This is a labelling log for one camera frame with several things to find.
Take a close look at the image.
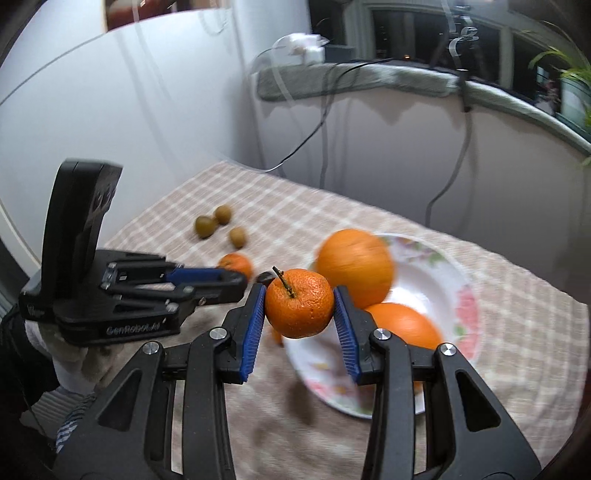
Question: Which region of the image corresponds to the large orange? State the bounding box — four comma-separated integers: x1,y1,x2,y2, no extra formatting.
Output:
363,302,446,393
315,229,396,309

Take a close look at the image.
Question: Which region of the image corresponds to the mandarin with stem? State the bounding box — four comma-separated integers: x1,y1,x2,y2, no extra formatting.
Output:
264,267,335,339

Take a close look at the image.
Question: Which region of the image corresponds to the kiwi front left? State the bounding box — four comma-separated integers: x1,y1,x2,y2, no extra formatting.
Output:
193,215,218,239

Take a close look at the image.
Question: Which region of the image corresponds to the middle mandarin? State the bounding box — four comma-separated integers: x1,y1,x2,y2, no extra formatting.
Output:
217,252,253,280

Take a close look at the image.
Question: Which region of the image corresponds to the kiwi back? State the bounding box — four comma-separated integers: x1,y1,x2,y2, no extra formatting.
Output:
214,204,232,225

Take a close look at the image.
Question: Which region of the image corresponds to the kiwi near orange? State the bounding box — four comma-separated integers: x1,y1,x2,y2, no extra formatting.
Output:
228,227,247,249

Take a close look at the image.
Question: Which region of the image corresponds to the pink plaid tablecloth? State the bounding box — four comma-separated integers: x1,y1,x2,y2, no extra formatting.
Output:
100,162,589,479

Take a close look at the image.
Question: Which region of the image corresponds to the white floral plate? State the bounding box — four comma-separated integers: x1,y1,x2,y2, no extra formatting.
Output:
283,233,484,420

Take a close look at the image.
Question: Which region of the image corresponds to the grey windowsill cloth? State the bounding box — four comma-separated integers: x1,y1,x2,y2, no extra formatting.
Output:
256,64,590,155

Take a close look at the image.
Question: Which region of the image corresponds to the white power strip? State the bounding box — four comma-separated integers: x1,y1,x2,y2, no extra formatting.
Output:
270,33,329,66

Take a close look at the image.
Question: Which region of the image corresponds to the potted spider plant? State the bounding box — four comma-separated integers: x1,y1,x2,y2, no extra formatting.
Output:
528,37,590,137

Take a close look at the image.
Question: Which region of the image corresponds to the white cable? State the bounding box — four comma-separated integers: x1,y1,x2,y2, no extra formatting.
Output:
248,38,297,105

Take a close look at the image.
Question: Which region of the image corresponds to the black cable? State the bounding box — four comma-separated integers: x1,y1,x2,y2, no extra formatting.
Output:
264,57,408,174

